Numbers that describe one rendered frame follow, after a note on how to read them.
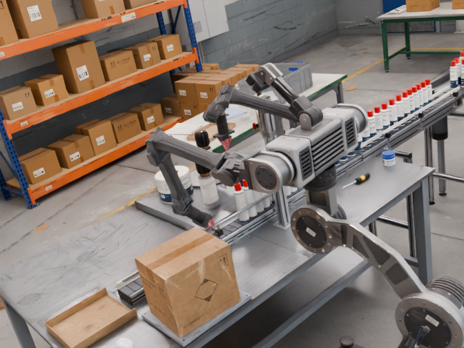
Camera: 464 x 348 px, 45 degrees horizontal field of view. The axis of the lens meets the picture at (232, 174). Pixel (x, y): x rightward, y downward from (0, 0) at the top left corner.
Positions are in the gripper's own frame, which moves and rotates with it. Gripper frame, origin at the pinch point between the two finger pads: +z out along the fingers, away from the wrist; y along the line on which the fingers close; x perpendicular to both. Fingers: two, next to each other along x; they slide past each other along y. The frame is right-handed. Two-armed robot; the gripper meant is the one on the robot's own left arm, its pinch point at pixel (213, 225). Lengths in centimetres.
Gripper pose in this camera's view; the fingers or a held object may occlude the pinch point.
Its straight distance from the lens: 274.4
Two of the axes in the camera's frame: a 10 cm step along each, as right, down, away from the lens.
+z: 5.9, 4.5, 6.7
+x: -4.5, 8.7, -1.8
